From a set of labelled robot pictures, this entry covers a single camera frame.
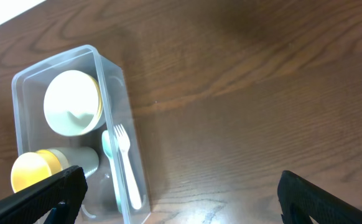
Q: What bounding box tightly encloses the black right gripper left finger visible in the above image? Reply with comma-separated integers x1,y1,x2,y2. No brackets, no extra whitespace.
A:
0,166,88,224

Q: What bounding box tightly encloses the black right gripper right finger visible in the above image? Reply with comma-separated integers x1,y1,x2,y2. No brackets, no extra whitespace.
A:
277,170,362,224

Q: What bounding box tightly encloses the white cup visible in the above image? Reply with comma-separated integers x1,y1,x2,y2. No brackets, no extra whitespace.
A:
49,149,70,170

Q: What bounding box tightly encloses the yellow cup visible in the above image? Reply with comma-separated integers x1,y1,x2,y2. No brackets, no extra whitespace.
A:
11,149,62,193

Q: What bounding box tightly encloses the grey cup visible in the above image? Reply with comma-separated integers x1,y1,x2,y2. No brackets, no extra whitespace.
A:
58,147,99,178

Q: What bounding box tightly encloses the mint green plastic spoon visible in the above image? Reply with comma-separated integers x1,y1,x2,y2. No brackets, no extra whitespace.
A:
101,130,122,213

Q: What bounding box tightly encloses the pink plastic fork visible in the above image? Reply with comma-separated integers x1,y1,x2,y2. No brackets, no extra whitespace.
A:
114,124,142,210

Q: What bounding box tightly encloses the white bowl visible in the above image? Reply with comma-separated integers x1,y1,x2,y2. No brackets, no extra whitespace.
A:
44,70,100,137

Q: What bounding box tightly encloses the yellow bowl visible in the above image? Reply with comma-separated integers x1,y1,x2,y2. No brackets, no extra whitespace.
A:
92,78,103,129

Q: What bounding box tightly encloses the clear plastic container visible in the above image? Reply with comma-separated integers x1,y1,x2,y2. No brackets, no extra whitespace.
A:
11,45,151,223

